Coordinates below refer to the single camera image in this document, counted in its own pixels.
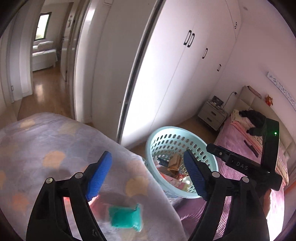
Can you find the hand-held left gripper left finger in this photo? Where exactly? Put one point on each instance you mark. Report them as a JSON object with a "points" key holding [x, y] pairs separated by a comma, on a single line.
{"points": [[99, 176]]}

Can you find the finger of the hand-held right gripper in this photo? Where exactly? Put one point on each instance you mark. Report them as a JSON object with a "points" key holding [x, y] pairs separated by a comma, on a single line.
{"points": [[219, 151]]}

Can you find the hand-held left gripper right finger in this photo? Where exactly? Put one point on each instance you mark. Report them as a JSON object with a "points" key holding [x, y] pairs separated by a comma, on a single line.
{"points": [[194, 176]]}

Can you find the brown printed paper bag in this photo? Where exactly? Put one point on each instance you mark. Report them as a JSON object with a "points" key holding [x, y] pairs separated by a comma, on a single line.
{"points": [[175, 162]]}

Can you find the navy white printed carton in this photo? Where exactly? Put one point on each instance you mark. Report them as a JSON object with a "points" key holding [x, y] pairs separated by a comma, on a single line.
{"points": [[163, 162]]}

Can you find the light teal perforated basket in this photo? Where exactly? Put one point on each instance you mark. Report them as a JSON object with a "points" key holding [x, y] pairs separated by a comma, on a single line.
{"points": [[157, 139]]}

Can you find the black remote control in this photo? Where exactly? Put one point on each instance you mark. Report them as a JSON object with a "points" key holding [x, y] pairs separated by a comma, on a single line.
{"points": [[251, 146]]}

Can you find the white two-drawer nightstand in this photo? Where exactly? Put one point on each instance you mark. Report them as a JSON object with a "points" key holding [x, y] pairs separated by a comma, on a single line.
{"points": [[211, 115]]}

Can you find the black garment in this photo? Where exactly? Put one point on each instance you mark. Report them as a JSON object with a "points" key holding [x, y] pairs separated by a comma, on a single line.
{"points": [[254, 120]]}

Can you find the small black bedside device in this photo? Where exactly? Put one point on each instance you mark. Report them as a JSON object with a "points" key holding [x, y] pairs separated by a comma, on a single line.
{"points": [[217, 100]]}

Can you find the grey shell-patterned blanket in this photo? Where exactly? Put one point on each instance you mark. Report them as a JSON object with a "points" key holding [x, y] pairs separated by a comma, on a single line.
{"points": [[57, 143]]}

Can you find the beige padded headboard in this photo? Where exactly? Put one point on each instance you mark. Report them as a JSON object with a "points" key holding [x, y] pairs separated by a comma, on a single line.
{"points": [[254, 103]]}

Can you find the red plush toy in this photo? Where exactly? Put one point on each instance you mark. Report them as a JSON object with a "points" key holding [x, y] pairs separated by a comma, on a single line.
{"points": [[269, 99]]}

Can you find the red patterned pouch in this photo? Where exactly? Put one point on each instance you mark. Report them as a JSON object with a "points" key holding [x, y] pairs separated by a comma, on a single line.
{"points": [[254, 91]]}

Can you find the white wardrobe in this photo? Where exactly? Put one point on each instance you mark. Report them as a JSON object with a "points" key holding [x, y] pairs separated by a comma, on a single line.
{"points": [[185, 81]]}

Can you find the white sliding door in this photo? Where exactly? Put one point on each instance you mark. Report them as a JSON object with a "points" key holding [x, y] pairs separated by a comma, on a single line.
{"points": [[104, 58]]}

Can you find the white interior door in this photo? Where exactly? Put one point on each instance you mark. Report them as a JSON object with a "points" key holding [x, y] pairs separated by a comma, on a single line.
{"points": [[67, 51]]}

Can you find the white sofa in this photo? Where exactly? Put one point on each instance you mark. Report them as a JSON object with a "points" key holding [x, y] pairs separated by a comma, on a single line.
{"points": [[44, 55]]}

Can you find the dark framed window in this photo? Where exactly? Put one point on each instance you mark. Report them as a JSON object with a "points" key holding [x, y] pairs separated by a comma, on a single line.
{"points": [[42, 25]]}

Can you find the white wall sign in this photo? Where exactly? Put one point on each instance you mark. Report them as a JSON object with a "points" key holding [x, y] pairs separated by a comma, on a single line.
{"points": [[281, 84]]}

